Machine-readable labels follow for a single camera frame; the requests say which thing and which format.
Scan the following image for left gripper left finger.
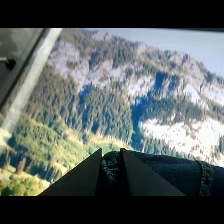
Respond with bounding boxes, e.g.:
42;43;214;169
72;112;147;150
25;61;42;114
39;148;103;196

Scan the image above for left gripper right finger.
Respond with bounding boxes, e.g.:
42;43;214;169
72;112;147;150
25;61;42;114
119;148;186;196

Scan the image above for dark blue jeans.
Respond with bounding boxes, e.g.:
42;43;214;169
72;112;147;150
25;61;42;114
95;149;224;196

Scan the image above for silver frame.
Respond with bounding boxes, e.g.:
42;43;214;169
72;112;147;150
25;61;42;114
0;28;64;148

